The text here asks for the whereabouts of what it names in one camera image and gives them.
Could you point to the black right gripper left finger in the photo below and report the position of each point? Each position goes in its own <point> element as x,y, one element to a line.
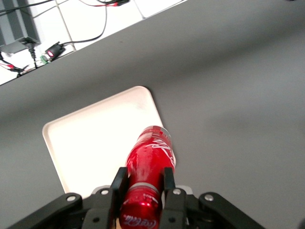
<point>100,210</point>

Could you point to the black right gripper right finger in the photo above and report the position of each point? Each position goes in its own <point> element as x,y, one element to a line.
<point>178,210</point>

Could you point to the red coke bottle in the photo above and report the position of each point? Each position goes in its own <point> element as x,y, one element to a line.
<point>147,162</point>

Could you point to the white rectangular tray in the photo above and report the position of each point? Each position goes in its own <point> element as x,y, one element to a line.
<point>95,138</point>

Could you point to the small green circuit board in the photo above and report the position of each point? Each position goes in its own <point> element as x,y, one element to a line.
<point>44,59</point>

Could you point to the red and black clip leads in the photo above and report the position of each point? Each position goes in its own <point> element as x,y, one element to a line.
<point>12,67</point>

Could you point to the grey finned power supply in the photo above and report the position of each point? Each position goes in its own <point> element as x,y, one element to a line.
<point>16,23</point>

